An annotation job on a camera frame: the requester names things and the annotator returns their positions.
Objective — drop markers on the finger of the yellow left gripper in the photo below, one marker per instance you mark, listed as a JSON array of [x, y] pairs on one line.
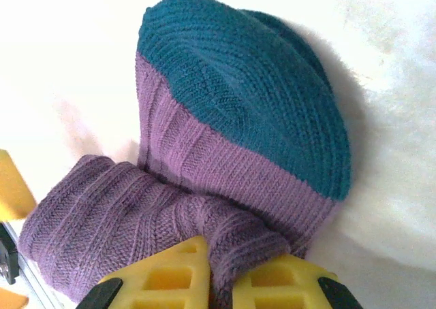
[[13, 186], [12, 302]]

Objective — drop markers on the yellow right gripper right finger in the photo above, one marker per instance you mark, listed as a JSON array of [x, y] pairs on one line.
[[282, 285]]

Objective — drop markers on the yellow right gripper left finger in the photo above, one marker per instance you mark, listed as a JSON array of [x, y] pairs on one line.
[[170, 281]]

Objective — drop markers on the purple sock teal toe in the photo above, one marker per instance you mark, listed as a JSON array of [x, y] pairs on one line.
[[204, 118], [299, 50]]

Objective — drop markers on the long aluminium mounting rail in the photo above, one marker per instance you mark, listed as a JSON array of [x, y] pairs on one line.
[[37, 281]]

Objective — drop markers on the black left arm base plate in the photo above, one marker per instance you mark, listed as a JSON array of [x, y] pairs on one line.
[[7, 251]]

